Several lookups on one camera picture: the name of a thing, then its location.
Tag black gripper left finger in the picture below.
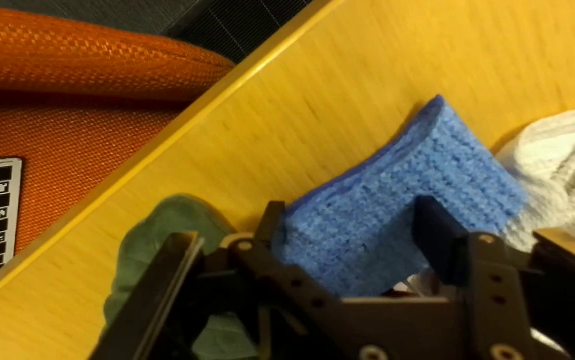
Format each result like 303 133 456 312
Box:
88 199 382 360

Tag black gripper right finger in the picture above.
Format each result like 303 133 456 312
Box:
412 195 575 360

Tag blue knitted cloth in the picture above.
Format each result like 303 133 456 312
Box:
268 94 527 298

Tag green cloth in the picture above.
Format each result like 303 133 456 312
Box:
102 195 263 360

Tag white towel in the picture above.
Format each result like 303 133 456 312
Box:
496 103 575 256

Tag orange fabric chair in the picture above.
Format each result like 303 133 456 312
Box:
0 0 235 296

